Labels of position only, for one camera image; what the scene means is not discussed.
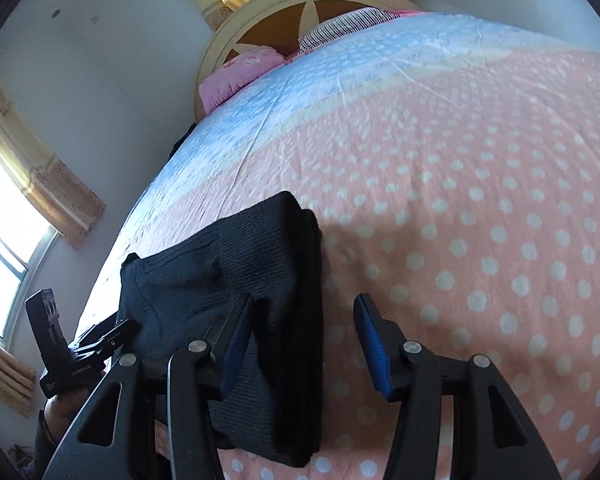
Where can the striped pillow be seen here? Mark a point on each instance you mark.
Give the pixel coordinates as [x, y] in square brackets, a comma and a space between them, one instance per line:
[340, 27]

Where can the person's left hand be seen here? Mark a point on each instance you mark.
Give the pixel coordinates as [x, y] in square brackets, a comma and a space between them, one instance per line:
[62, 412]

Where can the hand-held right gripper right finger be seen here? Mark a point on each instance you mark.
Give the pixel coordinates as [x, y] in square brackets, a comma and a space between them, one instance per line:
[372, 350]

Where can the pink pillow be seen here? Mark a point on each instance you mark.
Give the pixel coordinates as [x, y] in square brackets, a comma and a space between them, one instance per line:
[230, 77]

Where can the pink and blue patterned quilt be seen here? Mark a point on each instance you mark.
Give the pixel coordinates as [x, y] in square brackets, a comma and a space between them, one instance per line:
[455, 185]

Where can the cream wooden headboard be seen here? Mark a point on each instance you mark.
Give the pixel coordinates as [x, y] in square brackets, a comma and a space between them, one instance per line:
[260, 15]

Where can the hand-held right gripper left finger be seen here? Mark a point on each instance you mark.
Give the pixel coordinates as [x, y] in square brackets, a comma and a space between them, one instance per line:
[235, 355]

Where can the black pants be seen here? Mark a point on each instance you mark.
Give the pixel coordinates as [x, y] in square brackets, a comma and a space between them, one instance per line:
[270, 260]

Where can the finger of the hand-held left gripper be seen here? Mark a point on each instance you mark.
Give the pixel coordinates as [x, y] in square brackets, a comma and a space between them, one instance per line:
[110, 340]

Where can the golden side curtain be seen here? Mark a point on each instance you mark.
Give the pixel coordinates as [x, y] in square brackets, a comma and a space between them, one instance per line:
[5, 375]
[45, 175]

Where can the person's left forearm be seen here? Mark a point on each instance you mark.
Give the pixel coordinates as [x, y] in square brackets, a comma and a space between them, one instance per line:
[47, 442]

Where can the side window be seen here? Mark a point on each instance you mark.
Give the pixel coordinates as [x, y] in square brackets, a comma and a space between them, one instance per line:
[5, 240]

